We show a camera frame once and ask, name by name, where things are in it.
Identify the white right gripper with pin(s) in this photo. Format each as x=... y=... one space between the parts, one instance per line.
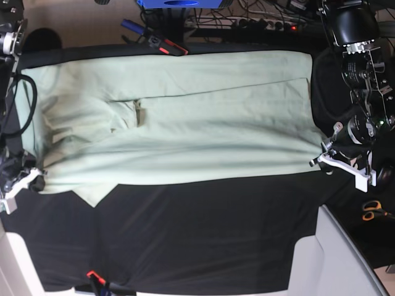
x=31 y=178

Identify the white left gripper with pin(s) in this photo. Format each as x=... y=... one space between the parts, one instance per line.
x=344 y=151

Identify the light green T-shirt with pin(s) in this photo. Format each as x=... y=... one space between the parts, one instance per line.
x=160 y=120

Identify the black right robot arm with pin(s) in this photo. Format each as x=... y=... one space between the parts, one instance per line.
x=19 y=170

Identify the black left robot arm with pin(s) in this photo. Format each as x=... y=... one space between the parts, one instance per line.
x=353 y=34

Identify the black round object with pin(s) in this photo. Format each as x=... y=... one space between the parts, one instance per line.
x=385 y=176

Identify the white box left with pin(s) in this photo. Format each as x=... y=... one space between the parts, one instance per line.
x=18 y=274

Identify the white box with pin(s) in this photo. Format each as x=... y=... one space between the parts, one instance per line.
x=328 y=263
x=18 y=274

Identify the white box right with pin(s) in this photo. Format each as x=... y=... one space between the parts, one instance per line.
x=328 y=263

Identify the red clamp bottom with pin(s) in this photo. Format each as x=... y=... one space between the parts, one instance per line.
x=93 y=275

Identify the black table cloth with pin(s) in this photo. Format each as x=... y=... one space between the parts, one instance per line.
x=217 y=237

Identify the blue clamp bottom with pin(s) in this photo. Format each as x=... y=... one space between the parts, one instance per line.
x=111 y=290

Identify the red black clamp top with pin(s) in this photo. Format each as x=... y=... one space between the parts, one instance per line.
x=166 y=46

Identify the blue stand base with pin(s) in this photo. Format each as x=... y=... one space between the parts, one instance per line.
x=190 y=4

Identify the orange handled scissors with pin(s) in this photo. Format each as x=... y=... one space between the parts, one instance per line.
x=373 y=209

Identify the blue handled tool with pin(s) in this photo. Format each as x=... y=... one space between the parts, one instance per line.
x=133 y=26

